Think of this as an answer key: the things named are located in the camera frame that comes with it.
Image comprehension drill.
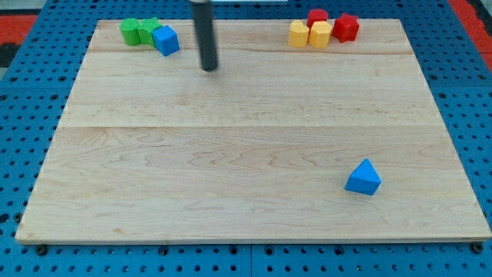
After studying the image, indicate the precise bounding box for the blue cube block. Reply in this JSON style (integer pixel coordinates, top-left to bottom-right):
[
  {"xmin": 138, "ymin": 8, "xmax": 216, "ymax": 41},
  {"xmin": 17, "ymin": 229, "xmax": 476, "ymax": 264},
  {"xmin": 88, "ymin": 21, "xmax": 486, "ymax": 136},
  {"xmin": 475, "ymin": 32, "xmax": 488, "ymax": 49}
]
[{"xmin": 151, "ymin": 25, "xmax": 180, "ymax": 56}]

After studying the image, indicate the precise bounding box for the blue triangle block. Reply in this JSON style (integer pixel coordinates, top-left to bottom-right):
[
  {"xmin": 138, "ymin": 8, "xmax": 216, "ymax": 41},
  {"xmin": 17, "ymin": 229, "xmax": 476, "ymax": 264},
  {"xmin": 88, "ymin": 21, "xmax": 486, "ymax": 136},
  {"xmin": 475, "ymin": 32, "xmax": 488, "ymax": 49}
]
[{"xmin": 344, "ymin": 159, "xmax": 381, "ymax": 195}]

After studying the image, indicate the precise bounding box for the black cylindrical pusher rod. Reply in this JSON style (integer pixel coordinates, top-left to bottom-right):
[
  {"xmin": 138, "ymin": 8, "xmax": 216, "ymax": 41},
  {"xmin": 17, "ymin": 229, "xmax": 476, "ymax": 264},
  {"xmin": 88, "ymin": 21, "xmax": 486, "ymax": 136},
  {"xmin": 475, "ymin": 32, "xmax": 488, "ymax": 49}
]
[{"xmin": 191, "ymin": 0, "xmax": 218, "ymax": 72}]

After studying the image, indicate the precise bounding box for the red cylinder block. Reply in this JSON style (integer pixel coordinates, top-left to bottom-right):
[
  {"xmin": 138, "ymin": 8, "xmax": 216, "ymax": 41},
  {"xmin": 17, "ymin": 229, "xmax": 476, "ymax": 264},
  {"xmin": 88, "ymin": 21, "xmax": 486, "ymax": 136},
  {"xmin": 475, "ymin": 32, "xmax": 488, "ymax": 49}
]
[{"xmin": 307, "ymin": 8, "xmax": 328, "ymax": 28}]

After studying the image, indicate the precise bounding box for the yellow heart block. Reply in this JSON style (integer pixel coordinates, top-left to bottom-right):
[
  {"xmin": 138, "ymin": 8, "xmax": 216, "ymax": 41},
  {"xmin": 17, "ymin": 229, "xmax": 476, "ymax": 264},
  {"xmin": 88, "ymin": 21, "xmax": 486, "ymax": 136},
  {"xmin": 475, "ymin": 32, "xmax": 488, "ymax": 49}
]
[{"xmin": 288, "ymin": 20, "xmax": 310, "ymax": 48}]

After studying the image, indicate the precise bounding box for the wooden board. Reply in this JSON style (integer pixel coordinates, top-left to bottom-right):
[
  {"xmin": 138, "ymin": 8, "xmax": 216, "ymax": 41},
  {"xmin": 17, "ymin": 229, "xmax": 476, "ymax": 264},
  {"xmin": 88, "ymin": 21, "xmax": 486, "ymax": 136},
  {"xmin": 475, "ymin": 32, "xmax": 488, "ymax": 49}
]
[{"xmin": 16, "ymin": 19, "xmax": 491, "ymax": 245}]

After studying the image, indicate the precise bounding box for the green star block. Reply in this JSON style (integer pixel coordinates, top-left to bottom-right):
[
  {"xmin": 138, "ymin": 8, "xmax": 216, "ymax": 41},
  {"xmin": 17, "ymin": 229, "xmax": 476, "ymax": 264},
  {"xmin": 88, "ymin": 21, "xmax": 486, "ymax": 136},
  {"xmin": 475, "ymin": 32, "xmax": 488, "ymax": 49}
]
[{"xmin": 138, "ymin": 18, "xmax": 161, "ymax": 47}]

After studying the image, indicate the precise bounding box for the green cylinder block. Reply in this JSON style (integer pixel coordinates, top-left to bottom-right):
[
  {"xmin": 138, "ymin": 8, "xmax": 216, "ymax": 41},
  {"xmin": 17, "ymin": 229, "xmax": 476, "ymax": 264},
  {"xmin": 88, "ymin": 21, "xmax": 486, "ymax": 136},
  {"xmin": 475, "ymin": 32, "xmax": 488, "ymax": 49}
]
[{"xmin": 119, "ymin": 18, "xmax": 141, "ymax": 46}]

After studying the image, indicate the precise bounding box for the yellow hexagon block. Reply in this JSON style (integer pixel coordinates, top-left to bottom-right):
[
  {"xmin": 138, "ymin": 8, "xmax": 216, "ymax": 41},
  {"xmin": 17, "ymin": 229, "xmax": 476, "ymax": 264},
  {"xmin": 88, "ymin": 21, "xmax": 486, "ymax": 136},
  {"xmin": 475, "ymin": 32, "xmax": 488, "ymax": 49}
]
[{"xmin": 308, "ymin": 21, "xmax": 333, "ymax": 48}]

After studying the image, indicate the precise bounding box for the red star block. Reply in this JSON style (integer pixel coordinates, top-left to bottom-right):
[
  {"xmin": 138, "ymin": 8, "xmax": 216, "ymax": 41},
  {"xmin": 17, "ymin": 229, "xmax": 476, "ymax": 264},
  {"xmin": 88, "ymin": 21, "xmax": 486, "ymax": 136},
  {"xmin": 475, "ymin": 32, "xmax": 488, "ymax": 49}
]
[{"xmin": 332, "ymin": 13, "xmax": 360, "ymax": 43}]

